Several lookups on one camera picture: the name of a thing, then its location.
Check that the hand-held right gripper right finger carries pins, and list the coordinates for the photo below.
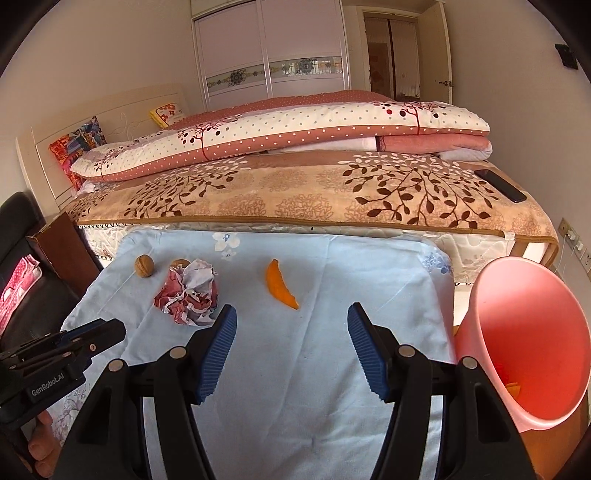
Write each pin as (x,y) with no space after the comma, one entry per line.
(367,350)

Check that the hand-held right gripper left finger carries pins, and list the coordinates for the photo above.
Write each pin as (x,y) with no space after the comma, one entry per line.
(219,350)

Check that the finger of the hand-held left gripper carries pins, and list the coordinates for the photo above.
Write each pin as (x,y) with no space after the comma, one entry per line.
(106,334)

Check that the pink plastic bucket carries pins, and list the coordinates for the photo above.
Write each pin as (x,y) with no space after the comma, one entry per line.
(521,314)

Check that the person's left hand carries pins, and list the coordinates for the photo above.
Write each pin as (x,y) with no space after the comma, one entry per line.
(41,450)

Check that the crumpled maroon white paper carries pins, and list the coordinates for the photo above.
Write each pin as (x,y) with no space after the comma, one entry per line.
(184,295)

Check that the light blue floral cloth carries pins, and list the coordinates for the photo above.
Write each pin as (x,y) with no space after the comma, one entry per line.
(300,369)

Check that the brown walnut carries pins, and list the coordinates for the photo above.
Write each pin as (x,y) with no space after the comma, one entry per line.
(180,263)
(144,266)

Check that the long orange peel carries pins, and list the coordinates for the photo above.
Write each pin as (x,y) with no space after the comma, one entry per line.
(277,286)

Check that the brown wooden nightstand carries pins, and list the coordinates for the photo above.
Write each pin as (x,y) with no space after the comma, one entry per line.
(60,249)

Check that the pink dotted bag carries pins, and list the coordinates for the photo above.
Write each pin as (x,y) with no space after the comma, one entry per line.
(18,286)

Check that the black leather chair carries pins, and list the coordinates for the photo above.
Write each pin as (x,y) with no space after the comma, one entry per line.
(18,217)

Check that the brown leaf print blanket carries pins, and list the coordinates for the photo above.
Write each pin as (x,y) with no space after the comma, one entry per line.
(300,203)

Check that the colourful printed pillow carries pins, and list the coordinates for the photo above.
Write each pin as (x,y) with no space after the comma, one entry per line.
(76,143)

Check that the black smartphone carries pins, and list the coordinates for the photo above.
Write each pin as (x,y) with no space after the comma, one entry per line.
(501,185)

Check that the yellow floral pillow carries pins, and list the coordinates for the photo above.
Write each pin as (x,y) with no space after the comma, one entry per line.
(168,114)

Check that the cream headboard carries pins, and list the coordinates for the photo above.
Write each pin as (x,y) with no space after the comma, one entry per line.
(134,106)

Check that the folded dotted pink quilt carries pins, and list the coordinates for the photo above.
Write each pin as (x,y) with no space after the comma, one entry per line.
(300,124)

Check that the brown sliding doors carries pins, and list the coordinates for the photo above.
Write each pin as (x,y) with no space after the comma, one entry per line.
(397,55)

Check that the white sliding door wardrobe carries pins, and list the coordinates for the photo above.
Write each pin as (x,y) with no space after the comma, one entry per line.
(231,46)

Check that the white room door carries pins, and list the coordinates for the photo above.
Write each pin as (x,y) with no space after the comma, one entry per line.
(436,50)

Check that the gold wall socket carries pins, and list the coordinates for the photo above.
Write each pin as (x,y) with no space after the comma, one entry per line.
(586,259)
(564,225)

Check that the black wall bracket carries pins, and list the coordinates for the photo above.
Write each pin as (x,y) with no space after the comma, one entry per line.
(567,56)

